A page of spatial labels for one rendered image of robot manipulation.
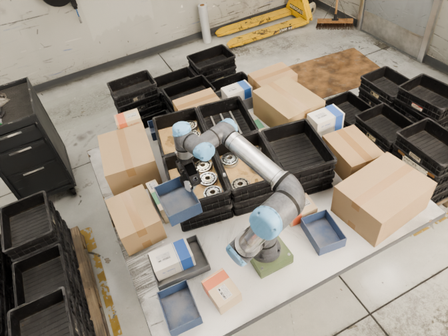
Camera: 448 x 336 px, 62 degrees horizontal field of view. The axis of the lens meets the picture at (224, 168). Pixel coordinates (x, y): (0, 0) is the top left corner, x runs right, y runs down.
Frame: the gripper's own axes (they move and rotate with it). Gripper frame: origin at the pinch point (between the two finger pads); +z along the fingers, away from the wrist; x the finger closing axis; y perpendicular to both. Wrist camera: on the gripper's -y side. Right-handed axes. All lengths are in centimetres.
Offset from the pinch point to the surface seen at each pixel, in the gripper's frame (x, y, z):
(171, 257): 16.8, -6.7, 33.7
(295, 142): -77, 30, 24
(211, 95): -52, 101, 22
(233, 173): -32.6, 25.8, 26.5
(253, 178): -41, 17, 26
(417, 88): -218, 65, 46
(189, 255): 8.7, -9.5, 33.1
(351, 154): -95, 2, 19
